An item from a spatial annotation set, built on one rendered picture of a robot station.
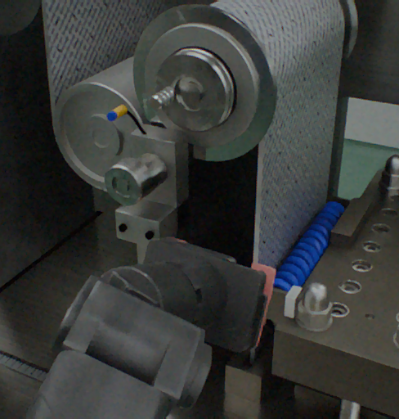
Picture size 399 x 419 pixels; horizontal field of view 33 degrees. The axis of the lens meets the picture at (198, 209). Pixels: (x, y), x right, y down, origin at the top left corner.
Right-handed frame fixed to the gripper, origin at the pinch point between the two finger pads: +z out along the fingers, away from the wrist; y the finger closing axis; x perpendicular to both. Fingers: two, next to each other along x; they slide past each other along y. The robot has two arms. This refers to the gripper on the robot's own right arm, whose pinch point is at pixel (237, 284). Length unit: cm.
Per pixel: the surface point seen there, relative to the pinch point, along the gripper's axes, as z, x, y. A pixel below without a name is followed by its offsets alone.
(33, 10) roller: -3.3, 21.1, -27.0
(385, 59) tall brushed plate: 30.1, 27.8, 1.4
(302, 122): 11.6, 16.5, -1.3
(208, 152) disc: 1.3, 11.1, -6.5
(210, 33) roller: -4.5, 21.2, -6.2
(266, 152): 2.4, 12.4, -1.1
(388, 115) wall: 281, 48, -46
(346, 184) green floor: 256, 10, -53
